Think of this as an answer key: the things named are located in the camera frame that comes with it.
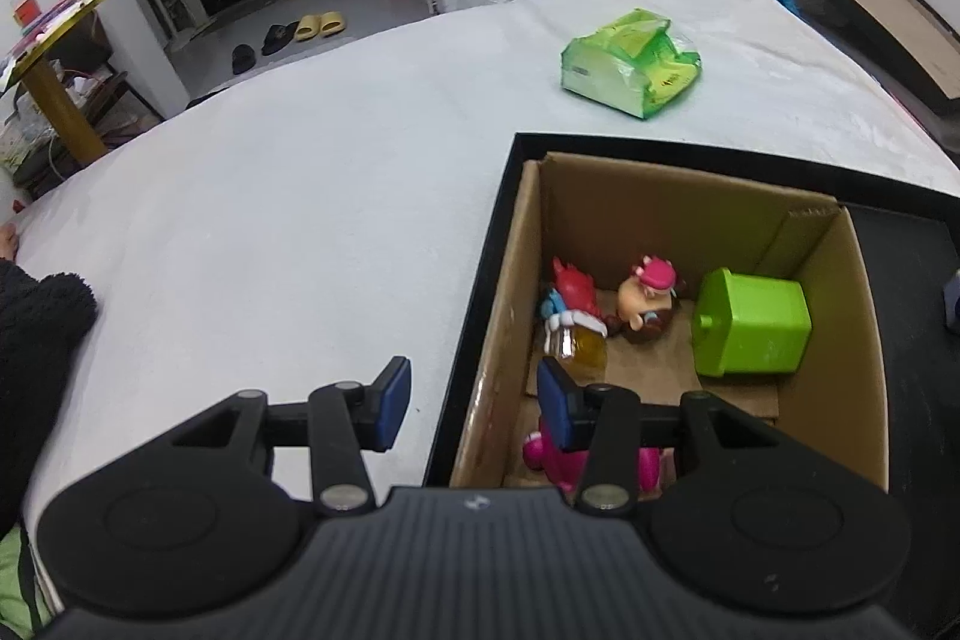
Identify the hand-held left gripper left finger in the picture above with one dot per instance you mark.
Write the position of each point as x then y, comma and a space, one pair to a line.
394, 404

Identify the green toy bin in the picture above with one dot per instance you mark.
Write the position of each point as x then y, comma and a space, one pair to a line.
754, 325

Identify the yellow slipper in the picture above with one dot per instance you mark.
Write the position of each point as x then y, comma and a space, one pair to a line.
307, 27
334, 23

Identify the pink-hat doll figure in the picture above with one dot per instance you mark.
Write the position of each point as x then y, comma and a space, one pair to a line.
649, 302

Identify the yellow round table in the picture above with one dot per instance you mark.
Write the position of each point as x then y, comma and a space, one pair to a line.
60, 78

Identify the magenta dinosaur figure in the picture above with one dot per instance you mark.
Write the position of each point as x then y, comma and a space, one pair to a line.
555, 460

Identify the red crab beer mug figure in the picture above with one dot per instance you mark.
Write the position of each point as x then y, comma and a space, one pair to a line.
574, 325

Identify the black picture frame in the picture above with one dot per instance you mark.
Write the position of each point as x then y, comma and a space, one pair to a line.
885, 21

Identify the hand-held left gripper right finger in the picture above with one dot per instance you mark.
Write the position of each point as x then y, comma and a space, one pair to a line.
555, 404

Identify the red label bottle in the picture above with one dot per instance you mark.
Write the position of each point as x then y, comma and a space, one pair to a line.
25, 6

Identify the black slipper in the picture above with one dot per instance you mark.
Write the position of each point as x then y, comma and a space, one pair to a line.
279, 38
244, 59

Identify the green tissue pack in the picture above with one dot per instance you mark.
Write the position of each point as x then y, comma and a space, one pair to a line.
630, 63

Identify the black fleece garment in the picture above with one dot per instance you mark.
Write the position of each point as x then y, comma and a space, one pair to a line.
37, 370

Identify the black tray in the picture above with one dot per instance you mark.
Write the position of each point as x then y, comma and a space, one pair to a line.
911, 340

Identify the cardboard box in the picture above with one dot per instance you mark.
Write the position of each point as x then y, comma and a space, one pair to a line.
637, 212

